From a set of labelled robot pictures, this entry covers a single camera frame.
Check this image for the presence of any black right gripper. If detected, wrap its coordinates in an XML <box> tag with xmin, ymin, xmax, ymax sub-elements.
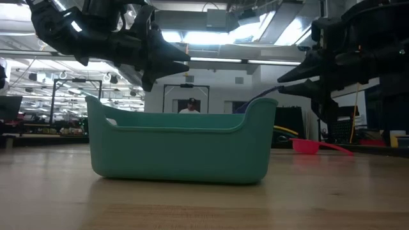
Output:
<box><xmin>277</xmin><ymin>8</ymin><xmax>409</xmax><ymax>124</ymax></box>

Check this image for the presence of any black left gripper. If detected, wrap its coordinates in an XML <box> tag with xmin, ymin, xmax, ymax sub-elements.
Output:
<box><xmin>75</xmin><ymin>0</ymin><xmax>191</xmax><ymax>93</ymax></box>

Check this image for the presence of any yellow measuring cup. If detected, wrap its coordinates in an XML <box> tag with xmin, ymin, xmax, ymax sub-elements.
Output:
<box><xmin>274</xmin><ymin>125</ymin><xmax>300</xmax><ymax>136</ymax></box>

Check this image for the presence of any navy blue measuring cup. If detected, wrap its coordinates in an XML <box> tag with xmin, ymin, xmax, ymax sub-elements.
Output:
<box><xmin>234</xmin><ymin>85</ymin><xmax>286</xmax><ymax>115</ymax></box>

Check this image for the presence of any red measuring cup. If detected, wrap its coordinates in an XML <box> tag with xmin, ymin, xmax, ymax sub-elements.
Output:
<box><xmin>289</xmin><ymin>137</ymin><xmax>354</xmax><ymax>157</ymax></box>

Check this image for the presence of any teal plastic basket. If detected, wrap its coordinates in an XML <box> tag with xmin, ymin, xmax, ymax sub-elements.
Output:
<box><xmin>85</xmin><ymin>95</ymin><xmax>279</xmax><ymax>186</ymax></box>

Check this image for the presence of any black cabinet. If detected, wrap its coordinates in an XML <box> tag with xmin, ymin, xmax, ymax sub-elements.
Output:
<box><xmin>274</xmin><ymin>106</ymin><xmax>306</xmax><ymax>149</ymax></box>

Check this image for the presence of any white board panel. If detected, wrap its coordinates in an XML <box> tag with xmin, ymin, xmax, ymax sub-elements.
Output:
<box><xmin>330</xmin><ymin>83</ymin><xmax>381</xmax><ymax>128</ymax></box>

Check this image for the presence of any person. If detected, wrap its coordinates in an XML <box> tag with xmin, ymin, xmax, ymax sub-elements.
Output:
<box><xmin>178</xmin><ymin>97</ymin><xmax>201</xmax><ymax>114</ymax></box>

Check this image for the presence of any long LED light bar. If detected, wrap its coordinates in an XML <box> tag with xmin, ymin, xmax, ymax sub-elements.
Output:
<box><xmin>0</xmin><ymin>49</ymin><xmax>311</xmax><ymax>68</ymax></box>

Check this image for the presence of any black perforated panel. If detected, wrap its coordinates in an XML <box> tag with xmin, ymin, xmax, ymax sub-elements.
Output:
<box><xmin>328</xmin><ymin>118</ymin><xmax>353</xmax><ymax>144</ymax></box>

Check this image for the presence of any red flat object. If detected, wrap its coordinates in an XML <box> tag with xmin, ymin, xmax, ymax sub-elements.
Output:
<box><xmin>359</xmin><ymin>138</ymin><xmax>388</xmax><ymax>148</ymax></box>

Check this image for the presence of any pale yellow container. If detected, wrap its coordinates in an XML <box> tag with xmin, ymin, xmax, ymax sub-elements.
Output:
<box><xmin>389</xmin><ymin>129</ymin><xmax>407</xmax><ymax>148</ymax></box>

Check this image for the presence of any black monitor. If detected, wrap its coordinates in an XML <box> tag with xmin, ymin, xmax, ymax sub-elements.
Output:
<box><xmin>0</xmin><ymin>95</ymin><xmax>24</xmax><ymax>122</ymax></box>

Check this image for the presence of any black background frame rig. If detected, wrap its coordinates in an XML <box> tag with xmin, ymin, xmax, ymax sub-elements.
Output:
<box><xmin>162</xmin><ymin>83</ymin><xmax>211</xmax><ymax>114</ymax></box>
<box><xmin>49</xmin><ymin>77</ymin><xmax>104</xmax><ymax>125</ymax></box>

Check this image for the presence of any yellow hanging cable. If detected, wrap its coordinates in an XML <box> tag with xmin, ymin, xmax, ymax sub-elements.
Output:
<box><xmin>349</xmin><ymin>82</ymin><xmax>360</xmax><ymax>144</ymax></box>

